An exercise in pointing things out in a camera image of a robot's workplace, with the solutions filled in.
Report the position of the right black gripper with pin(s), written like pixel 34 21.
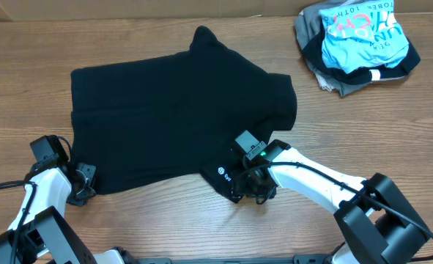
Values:
pixel 246 184

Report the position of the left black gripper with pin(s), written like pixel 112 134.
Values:
pixel 89 171

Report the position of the black t-shirt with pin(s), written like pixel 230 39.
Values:
pixel 151 120

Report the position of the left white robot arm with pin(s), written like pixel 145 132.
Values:
pixel 52 183

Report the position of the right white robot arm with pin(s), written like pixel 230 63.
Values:
pixel 379 225

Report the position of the black folded garment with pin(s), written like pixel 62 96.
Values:
pixel 312 52

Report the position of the grey folded garment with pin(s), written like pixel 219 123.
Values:
pixel 307 25

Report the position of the light blue printed t-shirt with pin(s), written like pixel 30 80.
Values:
pixel 362 35

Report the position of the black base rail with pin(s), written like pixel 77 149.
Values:
pixel 297 259

